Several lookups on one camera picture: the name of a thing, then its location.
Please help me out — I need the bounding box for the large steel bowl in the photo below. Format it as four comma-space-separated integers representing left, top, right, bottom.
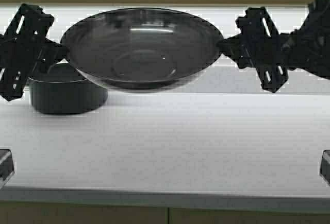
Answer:
60, 8, 223, 89

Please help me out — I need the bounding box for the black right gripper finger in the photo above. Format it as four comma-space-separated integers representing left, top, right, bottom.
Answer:
217, 35, 242, 59

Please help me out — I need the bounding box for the black cooking pot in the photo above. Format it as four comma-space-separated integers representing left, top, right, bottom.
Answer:
28, 63, 108, 115

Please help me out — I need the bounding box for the wooden right drawer front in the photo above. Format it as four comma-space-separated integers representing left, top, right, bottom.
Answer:
168, 208, 329, 223

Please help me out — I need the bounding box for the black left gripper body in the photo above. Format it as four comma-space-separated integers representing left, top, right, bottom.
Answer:
1, 4, 55, 101

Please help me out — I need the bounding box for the wooden left drawer front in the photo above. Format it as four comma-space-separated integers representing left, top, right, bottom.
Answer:
1, 202, 169, 223

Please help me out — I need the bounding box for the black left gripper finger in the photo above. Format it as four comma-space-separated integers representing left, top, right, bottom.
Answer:
40, 40, 68, 66

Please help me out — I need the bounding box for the wooden drawer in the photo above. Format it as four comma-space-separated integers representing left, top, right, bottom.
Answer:
1, 202, 169, 223
168, 208, 329, 223

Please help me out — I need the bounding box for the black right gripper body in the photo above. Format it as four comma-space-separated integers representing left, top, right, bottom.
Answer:
236, 7, 288, 93

